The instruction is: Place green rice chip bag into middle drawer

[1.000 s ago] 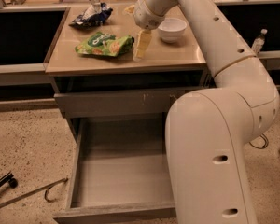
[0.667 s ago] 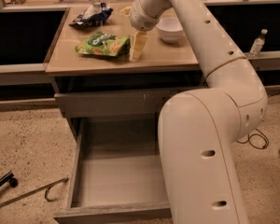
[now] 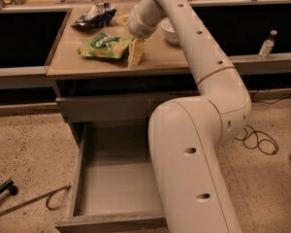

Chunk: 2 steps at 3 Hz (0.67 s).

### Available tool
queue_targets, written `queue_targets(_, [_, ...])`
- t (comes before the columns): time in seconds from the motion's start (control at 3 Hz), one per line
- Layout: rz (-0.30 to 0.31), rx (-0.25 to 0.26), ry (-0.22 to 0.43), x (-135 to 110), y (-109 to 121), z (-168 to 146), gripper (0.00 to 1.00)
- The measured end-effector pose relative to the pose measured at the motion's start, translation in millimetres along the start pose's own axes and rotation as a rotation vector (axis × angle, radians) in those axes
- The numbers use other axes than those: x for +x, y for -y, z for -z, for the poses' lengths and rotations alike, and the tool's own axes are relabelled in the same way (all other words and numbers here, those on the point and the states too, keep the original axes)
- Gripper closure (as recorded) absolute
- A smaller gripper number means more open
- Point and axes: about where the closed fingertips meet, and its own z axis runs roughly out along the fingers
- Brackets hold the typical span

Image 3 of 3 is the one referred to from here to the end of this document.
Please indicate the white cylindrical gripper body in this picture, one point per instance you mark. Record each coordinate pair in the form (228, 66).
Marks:
(136, 25)

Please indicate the green rice chip bag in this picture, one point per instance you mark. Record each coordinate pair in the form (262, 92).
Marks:
(106, 46)

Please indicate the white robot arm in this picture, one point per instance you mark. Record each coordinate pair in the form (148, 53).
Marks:
(183, 132)

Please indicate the blue crumpled snack bag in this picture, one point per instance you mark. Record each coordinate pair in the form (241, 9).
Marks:
(96, 17)

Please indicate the grey drawer cabinet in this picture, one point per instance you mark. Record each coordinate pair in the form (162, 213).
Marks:
(162, 70)

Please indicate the grey top drawer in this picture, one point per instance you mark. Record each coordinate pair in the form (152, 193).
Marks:
(110, 107)

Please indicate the open grey middle drawer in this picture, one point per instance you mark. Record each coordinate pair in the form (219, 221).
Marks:
(115, 189)

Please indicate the white bowl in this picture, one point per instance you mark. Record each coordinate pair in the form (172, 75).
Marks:
(169, 32)

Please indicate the clear plastic water bottle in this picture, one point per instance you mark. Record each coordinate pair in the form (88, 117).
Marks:
(267, 45)

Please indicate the black caster wheel leg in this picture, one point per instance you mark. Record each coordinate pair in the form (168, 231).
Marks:
(9, 185)

